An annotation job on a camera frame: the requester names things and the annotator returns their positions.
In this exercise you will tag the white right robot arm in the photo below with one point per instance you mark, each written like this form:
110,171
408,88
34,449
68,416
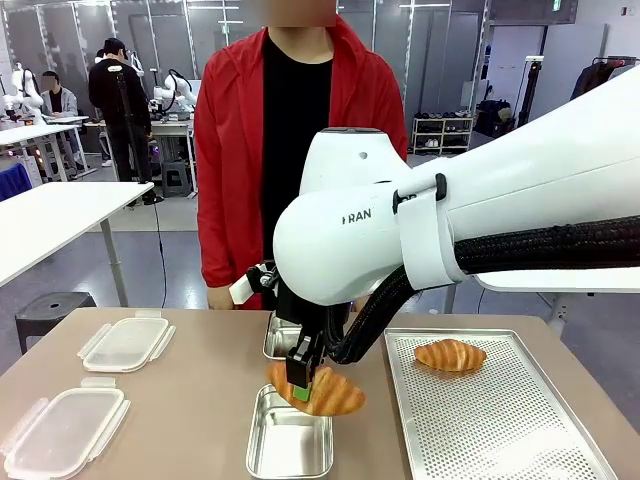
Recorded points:
525,165

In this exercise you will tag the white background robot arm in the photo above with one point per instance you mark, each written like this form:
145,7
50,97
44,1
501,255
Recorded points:
22,95
175,92

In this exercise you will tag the blue chair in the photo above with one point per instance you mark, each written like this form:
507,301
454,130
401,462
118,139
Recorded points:
14,182

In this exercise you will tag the perforated metal baking tray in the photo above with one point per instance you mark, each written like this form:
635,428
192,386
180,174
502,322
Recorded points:
490,425

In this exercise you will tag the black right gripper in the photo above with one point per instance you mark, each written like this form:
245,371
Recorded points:
295,310

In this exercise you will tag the standing man in black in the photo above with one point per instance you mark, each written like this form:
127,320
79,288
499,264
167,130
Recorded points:
120,100

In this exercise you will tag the seated person in grey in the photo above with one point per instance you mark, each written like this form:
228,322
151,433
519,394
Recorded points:
59,100

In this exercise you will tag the black tripod pole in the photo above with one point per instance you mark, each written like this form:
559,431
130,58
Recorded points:
131,130

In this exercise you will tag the rectangular steel container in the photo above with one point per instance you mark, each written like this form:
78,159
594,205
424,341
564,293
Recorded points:
277,340
287,440

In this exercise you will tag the white shoe rack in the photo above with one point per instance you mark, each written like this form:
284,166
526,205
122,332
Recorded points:
442,132

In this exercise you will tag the white desk with legs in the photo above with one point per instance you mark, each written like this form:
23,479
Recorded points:
35,137

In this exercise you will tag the clear plastic clip lid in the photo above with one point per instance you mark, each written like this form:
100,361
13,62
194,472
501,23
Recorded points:
127,345
60,435

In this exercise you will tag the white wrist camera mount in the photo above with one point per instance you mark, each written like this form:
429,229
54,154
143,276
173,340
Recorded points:
245,287

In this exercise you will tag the golden brown croissant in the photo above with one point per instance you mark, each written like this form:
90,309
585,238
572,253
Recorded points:
450,355
335,395

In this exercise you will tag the clothes rack with coats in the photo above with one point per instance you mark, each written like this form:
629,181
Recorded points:
595,77

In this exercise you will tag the person in red jacket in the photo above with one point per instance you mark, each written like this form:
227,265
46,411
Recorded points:
230,150

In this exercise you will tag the black plastic stool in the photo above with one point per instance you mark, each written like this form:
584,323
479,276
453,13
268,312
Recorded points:
50,312

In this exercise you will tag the dark step stool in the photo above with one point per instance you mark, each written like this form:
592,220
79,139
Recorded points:
176,177

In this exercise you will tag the white table with leg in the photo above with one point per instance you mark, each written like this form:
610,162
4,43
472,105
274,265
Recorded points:
555,300

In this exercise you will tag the person's right hand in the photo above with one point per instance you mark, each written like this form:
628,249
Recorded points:
220,297

